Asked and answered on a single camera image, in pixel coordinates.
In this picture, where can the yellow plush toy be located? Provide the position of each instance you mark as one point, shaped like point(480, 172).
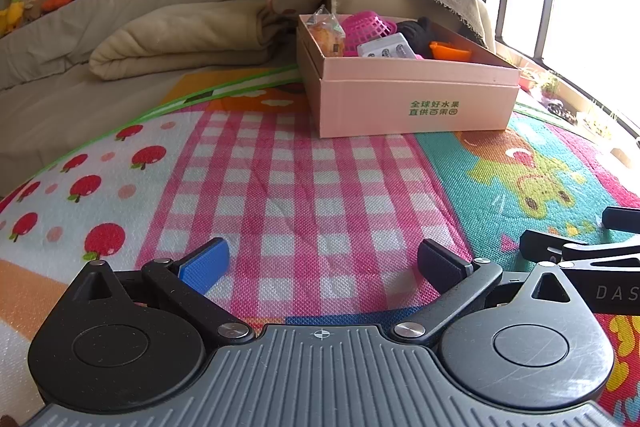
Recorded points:
point(12, 9)

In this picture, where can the pink cardboard box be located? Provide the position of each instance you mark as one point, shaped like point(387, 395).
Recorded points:
point(400, 107)

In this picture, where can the beige frayed-edge cloth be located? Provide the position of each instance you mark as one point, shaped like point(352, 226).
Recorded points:
point(470, 7)

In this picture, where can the beige folded duvet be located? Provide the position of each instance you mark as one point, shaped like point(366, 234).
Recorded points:
point(175, 37)

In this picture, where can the colourful printed play mat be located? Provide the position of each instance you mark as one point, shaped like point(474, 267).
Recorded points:
point(300, 207)

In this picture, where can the pink plastic basket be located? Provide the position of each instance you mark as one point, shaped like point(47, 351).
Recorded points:
point(367, 27)

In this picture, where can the black plush mouse toy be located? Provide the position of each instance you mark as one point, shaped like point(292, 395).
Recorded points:
point(417, 34)

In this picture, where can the orange plush toy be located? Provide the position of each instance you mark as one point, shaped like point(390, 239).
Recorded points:
point(57, 0)

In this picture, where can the dark round bowl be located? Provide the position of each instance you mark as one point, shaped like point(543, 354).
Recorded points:
point(561, 111)

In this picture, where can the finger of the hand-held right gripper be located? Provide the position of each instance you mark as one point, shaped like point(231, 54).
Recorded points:
point(540, 246)
point(620, 218)

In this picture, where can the yellow snack packet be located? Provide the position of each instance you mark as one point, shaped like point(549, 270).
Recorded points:
point(330, 37)

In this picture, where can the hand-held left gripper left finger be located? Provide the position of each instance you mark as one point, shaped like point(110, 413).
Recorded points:
point(205, 264)

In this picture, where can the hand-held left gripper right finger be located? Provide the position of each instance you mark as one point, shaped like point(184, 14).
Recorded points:
point(440, 259)

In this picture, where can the orange plastic toy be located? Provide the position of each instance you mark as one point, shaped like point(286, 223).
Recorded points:
point(450, 52)

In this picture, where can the small green potted plant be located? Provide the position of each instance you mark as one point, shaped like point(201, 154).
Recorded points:
point(550, 87)

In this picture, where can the brown plush toy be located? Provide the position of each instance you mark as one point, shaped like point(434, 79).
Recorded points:
point(34, 7)

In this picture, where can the white battery pack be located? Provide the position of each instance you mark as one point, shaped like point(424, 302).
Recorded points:
point(385, 47)

